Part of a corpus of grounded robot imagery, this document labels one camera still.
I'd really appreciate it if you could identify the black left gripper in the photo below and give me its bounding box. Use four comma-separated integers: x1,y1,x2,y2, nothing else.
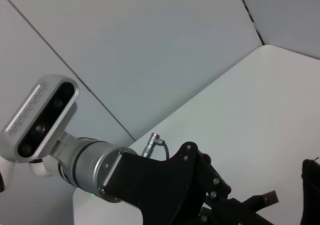
101,140,280,225

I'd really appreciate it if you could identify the grey left gripper cable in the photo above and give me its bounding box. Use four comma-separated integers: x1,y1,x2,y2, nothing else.
141,132,171,161

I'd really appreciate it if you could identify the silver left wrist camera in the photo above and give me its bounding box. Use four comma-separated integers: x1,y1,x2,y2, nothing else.
0,74,80,164

